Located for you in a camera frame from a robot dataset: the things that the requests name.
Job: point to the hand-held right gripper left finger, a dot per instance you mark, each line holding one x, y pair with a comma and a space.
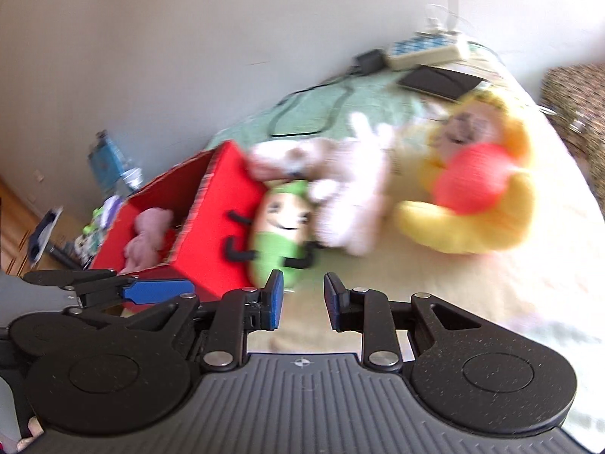
274, 300

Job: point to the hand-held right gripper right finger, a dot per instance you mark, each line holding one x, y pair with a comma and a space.
333, 302

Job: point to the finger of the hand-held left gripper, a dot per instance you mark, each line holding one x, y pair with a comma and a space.
94, 316
160, 291

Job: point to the green bean plush toy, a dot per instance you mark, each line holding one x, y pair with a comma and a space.
279, 227

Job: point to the red cardboard box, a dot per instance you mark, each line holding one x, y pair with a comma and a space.
212, 227

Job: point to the yellow plush toy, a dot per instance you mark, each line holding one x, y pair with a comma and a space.
472, 227

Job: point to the small pink plush toy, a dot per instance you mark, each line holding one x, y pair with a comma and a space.
146, 241

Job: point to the pile of colourful packets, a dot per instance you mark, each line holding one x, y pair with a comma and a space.
101, 227

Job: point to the pale pink rabbit plush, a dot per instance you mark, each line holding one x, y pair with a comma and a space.
349, 198

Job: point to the clear plastic bottle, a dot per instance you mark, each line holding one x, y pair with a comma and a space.
134, 179

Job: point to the pale green yellow bedsheet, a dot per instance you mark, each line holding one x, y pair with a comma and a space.
472, 293

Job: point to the pink fluffy plush toy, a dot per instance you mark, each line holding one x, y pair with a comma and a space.
274, 158

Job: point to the blue packet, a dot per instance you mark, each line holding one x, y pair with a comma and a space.
106, 158

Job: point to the black power adapter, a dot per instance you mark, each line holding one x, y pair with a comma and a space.
371, 60

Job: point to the black smartphone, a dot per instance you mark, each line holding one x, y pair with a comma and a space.
439, 80

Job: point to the white power strip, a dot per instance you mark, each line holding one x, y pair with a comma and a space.
425, 52

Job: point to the brown patterned chair cushion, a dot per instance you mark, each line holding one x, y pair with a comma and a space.
581, 104

